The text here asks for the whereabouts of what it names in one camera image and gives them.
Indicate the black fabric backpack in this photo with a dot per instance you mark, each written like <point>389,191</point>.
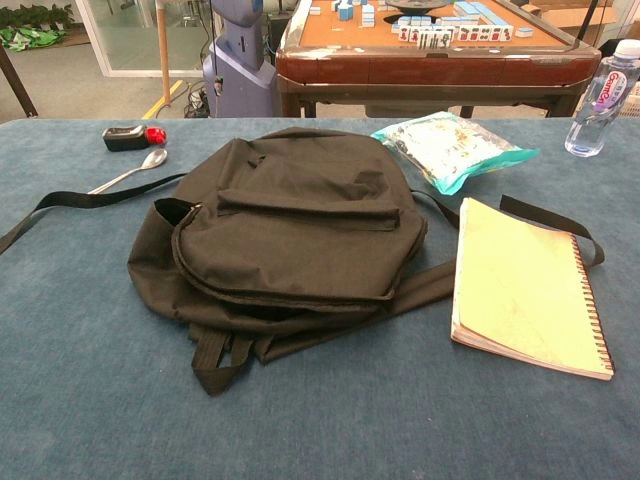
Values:
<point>300,250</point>

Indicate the teal clear snack bag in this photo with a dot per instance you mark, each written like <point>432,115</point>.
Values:
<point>450,150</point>

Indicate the metal spoon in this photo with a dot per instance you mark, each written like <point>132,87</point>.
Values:
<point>155,159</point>

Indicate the blue grey machine base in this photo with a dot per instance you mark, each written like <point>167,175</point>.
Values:
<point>235,75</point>

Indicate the small red object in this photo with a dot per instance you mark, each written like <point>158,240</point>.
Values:
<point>156,136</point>

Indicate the kraft spiral notebook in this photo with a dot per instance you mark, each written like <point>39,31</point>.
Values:
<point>525,290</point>

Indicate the brown mahjong table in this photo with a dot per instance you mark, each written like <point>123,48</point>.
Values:
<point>450,70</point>

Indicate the black and red device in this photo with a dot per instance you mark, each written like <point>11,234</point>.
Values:
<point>122,139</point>

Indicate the upright mahjong tile set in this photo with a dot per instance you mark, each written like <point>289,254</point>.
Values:
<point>433,40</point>

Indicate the wooden pole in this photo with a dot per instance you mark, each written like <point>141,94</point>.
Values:
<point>164,50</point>

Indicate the blue table cloth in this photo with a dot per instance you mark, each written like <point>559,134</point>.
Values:
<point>100,400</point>

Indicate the single blue mahjong tile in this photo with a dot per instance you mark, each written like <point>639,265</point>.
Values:
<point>524,32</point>

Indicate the clear plastic water bottle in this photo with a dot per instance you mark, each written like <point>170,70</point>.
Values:
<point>595,115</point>

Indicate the green plants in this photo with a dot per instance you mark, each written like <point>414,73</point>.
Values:
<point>30,25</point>

